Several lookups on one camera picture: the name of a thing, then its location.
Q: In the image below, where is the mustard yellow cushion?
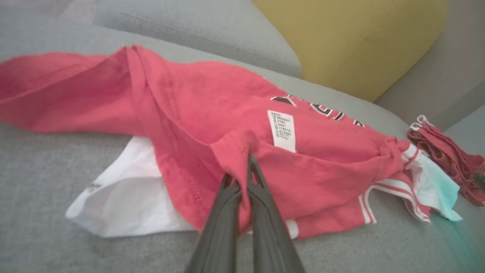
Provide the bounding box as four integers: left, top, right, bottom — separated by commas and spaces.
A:
252, 0, 450, 103

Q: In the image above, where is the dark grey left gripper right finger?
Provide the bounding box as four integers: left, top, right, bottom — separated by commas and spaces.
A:
246, 154, 307, 273

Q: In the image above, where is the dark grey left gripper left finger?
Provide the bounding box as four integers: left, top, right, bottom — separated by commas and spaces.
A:
185, 173, 243, 273

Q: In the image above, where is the red garment white trim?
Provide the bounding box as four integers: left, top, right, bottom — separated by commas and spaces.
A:
407, 115, 485, 207

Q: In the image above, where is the red jersey with black letters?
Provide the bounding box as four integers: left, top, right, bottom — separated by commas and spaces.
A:
0, 45, 463, 240

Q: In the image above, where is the grey fabric sofa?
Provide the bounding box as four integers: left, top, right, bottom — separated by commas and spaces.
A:
0, 0, 485, 273

